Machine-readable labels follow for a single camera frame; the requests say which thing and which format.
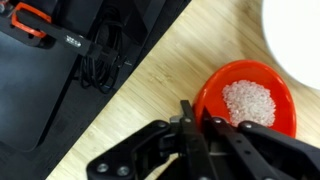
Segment white shallow bowl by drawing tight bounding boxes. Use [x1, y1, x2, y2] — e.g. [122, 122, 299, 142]
[261, 0, 320, 91]

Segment white granules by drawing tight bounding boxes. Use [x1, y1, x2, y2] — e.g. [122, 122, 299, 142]
[222, 79, 277, 128]

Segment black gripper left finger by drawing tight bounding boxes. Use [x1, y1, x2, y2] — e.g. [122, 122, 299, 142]
[86, 99, 218, 180]

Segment orange plastic bowl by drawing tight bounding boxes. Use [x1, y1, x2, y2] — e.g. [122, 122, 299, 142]
[193, 59, 298, 139]

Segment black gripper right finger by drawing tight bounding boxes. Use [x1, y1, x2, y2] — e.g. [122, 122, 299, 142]
[201, 106, 320, 180]

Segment coiled black cable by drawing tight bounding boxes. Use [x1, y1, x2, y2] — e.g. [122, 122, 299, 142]
[79, 6, 126, 95]

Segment orange handled black clamp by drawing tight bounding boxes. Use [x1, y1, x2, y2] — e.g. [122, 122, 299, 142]
[0, 0, 133, 68]

